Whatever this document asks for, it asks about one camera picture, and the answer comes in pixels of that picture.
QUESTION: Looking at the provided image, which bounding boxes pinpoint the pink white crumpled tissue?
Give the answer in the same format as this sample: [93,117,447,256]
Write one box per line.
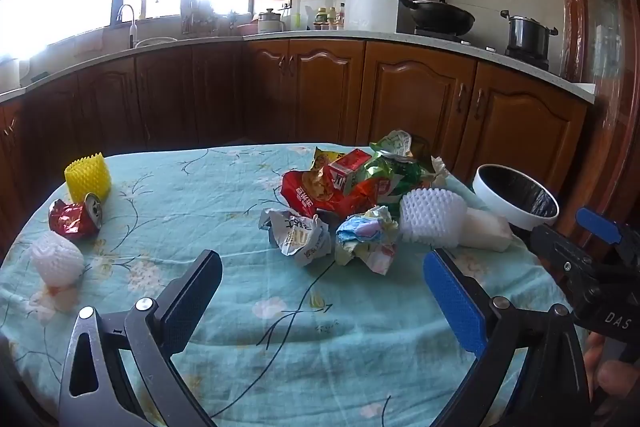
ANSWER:
[30,282,81,315]

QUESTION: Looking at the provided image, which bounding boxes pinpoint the person's right hand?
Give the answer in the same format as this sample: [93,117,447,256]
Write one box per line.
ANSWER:
[582,332,640,414]

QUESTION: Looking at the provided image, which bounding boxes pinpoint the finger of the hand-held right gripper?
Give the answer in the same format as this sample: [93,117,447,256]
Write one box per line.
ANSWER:
[575,206,640,268]
[531,226,602,310]

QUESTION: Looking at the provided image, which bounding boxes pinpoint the chrome kitchen faucet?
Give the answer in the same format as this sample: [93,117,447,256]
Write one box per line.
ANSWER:
[116,4,138,50]

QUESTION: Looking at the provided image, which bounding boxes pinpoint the small white foam fruit net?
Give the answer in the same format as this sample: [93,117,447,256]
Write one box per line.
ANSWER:
[31,231,85,284]

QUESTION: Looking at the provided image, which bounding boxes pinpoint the wooden lower cabinets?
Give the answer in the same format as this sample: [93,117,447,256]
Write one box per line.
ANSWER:
[0,39,588,228]

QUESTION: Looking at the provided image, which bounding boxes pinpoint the crushed red can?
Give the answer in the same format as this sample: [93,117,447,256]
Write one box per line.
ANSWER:
[48,193,104,239]

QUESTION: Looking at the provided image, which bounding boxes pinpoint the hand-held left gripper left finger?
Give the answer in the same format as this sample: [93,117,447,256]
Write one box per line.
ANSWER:
[59,249,223,427]

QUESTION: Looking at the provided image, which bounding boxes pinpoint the large white foam fruit net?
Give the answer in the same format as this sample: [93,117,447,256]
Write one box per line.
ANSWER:
[399,187,468,248]

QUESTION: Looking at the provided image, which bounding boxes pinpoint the yellow foam fruit net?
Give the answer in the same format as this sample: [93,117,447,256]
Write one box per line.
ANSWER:
[64,152,112,204]

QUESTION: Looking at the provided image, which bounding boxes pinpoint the black wok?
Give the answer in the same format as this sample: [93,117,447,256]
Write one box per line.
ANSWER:
[376,0,476,36]

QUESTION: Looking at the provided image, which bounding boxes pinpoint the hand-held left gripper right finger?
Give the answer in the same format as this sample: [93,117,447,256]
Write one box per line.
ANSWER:
[422,248,593,427]

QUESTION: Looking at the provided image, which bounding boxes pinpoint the utensil rack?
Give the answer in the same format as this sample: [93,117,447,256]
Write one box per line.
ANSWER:
[180,0,221,35]

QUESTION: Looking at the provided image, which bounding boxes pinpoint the red drink carton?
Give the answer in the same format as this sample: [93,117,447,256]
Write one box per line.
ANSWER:
[327,148,373,194]

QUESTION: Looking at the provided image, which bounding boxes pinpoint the small crumpled white paper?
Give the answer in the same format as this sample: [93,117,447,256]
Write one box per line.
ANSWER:
[431,155,452,188]

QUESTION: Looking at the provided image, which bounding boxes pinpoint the wooden glass door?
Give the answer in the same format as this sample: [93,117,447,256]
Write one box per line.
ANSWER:
[560,0,640,218]

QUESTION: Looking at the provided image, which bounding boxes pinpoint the speckled kitchen countertop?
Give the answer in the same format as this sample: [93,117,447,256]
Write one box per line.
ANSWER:
[0,29,596,105]

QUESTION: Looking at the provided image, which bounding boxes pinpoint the black gas stove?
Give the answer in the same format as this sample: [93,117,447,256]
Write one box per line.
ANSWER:
[412,27,551,70]

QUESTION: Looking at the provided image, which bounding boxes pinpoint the yellow snack wrapper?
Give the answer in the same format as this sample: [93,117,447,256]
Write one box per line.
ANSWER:
[311,147,346,178]

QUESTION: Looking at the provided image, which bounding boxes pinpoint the white rice cooker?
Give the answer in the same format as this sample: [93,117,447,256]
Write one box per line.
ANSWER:
[257,8,286,35]

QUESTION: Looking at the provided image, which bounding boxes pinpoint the white crumpled wrapper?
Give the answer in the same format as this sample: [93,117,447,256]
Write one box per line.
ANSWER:
[258,207,332,268]

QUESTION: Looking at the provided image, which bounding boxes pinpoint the red snack bag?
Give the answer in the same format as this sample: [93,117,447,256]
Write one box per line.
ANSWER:
[280,167,381,220]

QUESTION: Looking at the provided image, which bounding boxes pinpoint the white bin with black liner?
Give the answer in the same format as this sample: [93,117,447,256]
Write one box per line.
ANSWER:
[472,164,560,230]

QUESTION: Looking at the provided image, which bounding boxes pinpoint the steel cooking pot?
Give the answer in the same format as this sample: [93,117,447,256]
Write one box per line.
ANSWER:
[500,10,558,58]

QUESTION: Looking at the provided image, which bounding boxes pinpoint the green snack bag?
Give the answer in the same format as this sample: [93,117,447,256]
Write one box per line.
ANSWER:
[357,149,436,208]

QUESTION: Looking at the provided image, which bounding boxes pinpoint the pastel crumpled wrapper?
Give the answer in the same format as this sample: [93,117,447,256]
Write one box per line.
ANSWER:
[335,205,401,276]

